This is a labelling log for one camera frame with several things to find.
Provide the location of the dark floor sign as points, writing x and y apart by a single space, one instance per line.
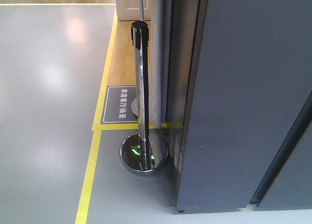
117 105

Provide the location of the grey curtain beside fridge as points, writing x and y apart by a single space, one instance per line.
160 52

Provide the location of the black stanchion post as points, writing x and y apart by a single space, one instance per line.
144 152

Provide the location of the white panel door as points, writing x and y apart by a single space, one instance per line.
128 10

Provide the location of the dark grey fridge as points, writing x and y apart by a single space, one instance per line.
287 184

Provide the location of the white fridge door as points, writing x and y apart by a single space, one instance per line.
252 77

